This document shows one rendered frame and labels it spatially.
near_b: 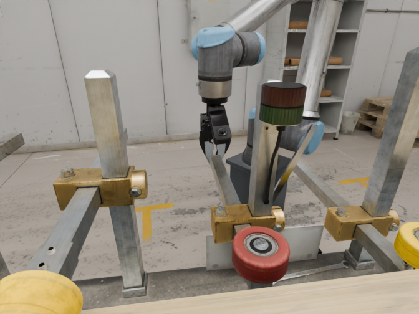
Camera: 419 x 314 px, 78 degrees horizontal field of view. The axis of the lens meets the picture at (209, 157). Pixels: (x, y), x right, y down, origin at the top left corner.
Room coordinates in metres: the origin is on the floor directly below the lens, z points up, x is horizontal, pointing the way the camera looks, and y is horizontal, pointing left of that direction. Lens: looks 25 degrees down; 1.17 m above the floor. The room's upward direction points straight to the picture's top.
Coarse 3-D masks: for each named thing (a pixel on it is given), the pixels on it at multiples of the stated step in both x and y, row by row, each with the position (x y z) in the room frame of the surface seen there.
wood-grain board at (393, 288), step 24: (264, 288) 0.21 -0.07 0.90; (288, 288) 0.21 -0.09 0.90; (312, 288) 0.21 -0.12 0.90; (336, 288) 0.21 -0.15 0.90; (360, 288) 0.21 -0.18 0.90; (384, 288) 0.21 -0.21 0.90; (408, 288) 0.21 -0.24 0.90; (96, 312) 0.19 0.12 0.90; (120, 312) 0.19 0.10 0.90; (144, 312) 0.19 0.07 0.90; (168, 312) 0.19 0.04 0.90; (192, 312) 0.19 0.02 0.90; (216, 312) 0.19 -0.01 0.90; (240, 312) 0.19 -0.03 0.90; (264, 312) 0.19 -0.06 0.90; (288, 312) 0.19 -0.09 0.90; (312, 312) 0.19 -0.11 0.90; (336, 312) 0.19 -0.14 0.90; (360, 312) 0.19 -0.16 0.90; (384, 312) 0.19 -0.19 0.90; (408, 312) 0.19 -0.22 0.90
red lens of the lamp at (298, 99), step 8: (264, 88) 0.35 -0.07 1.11; (272, 88) 0.34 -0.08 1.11; (304, 88) 0.34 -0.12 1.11; (264, 96) 0.35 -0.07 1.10; (272, 96) 0.34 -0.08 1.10; (280, 96) 0.33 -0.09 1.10; (288, 96) 0.33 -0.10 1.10; (296, 96) 0.33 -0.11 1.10; (304, 96) 0.34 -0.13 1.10; (272, 104) 0.34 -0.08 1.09; (280, 104) 0.33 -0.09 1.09; (288, 104) 0.33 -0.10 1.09; (296, 104) 0.33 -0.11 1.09
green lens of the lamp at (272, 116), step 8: (264, 112) 0.35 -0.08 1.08; (272, 112) 0.34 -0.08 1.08; (280, 112) 0.33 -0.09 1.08; (288, 112) 0.33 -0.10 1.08; (296, 112) 0.34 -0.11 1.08; (264, 120) 0.35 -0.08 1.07; (272, 120) 0.34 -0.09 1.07; (280, 120) 0.33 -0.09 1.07; (288, 120) 0.33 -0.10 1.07; (296, 120) 0.34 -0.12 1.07
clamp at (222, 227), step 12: (240, 204) 0.43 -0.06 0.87; (216, 216) 0.39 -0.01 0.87; (228, 216) 0.39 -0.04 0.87; (240, 216) 0.39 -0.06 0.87; (252, 216) 0.39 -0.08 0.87; (264, 216) 0.39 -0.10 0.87; (276, 216) 0.40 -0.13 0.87; (216, 228) 0.37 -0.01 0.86; (228, 228) 0.38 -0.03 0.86; (276, 228) 0.38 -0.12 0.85; (216, 240) 0.37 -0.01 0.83; (228, 240) 0.38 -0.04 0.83
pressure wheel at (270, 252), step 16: (240, 240) 0.29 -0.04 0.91; (256, 240) 0.28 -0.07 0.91; (272, 240) 0.29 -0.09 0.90; (240, 256) 0.26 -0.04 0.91; (256, 256) 0.26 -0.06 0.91; (272, 256) 0.26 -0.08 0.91; (288, 256) 0.26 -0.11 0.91; (240, 272) 0.26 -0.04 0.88; (256, 272) 0.24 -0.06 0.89; (272, 272) 0.24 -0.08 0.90
